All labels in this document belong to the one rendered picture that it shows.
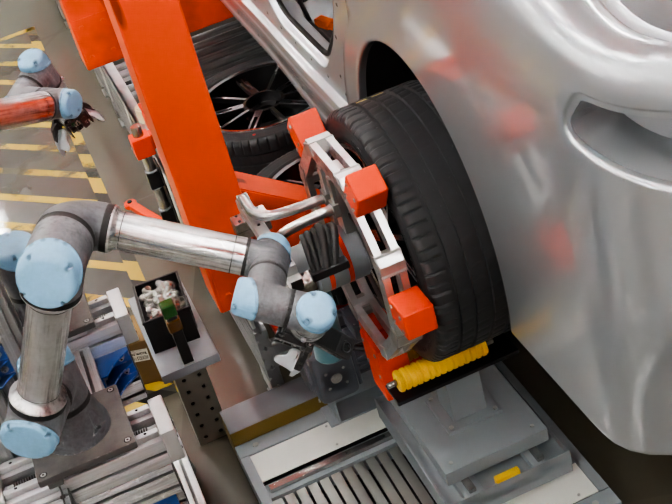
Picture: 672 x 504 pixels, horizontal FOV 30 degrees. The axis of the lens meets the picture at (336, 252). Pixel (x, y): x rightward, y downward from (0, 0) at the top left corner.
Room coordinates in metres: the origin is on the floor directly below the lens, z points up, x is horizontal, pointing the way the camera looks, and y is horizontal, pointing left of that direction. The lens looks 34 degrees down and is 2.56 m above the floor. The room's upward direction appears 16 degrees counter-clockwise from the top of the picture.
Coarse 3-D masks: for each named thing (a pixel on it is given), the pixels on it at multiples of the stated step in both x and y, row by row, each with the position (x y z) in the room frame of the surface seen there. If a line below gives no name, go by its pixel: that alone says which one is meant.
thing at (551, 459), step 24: (384, 408) 2.72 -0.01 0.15; (408, 432) 2.60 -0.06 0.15; (552, 432) 2.43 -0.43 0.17; (408, 456) 2.53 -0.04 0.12; (528, 456) 2.37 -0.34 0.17; (552, 456) 2.36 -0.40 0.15; (432, 480) 2.40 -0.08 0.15; (480, 480) 2.35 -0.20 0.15; (504, 480) 2.30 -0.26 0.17; (528, 480) 2.32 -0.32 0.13
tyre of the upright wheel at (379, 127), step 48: (384, 96) 2.62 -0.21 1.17; (384, 144) 2.43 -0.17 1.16; (432, 144) 2.41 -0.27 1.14; (432, 192) 2.31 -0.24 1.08; (432, 240) 2.25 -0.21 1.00; (480, 240) 2.26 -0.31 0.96; (432, 288) 2.22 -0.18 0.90; (480, 288) 2.23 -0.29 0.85; (432, 336) 2.27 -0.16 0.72; (480, 336) 2.28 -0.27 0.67
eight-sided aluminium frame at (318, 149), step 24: (312, 144) 2.59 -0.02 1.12; (336, 144) 2.56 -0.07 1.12; (312, 168) 2.68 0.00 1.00; (336, 168) 2.45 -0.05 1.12; (360, 168) 2.42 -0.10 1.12; (312, 192) 2.74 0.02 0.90; (384, 240) 2.31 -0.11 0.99; (384, 264) 2.25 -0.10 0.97; (360, 288) 2.66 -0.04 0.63; (384, 288) 2.25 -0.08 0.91; (408, 288) 2.26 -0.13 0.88; (360, 312) 2.57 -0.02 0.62; (384, 312) 2.54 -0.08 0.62
